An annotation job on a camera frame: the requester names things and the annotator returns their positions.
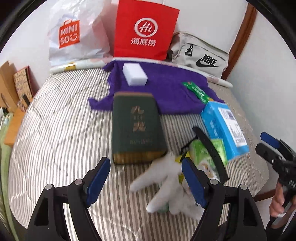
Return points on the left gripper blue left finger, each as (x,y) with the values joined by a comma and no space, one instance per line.
(95,180)

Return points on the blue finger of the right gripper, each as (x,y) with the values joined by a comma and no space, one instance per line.
(266,153)
(270,140)

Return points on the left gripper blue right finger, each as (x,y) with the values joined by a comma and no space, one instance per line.
(195,178)

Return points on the white work glove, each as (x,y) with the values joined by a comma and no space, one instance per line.
(176,195)

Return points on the green tissue pack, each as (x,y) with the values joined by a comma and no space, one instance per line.
(202,159)

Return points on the green snack packet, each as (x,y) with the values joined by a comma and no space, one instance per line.
(202,96)

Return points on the white sponge block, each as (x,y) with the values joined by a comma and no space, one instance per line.
(134,74)

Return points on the person's right hand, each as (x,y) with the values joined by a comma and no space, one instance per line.
(276,206)

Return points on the yellow black bag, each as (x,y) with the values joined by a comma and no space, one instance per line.
(185,153)

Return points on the blue tissue box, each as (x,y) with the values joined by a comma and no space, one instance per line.
(221,123)

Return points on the striped quilted table cover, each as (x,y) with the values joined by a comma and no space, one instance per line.
(61,138)

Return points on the dark green gold box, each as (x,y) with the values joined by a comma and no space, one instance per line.
(137,133)

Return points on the purple fluffy towel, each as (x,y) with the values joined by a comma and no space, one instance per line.
(164,82)

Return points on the wooden headboard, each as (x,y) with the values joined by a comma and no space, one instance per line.
(9,96)

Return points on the rolled floral mat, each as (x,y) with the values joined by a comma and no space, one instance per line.
(100,63)

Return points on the beige Nike bag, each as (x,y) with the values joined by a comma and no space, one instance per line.
(188,50)

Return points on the white Miniso plastic bag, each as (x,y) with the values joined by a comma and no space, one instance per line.
(76,31)

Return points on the red Haidilao paper bag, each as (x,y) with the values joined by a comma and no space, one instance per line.
(144,29)

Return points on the brown wooden door frame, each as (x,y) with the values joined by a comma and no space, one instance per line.
(241,39)

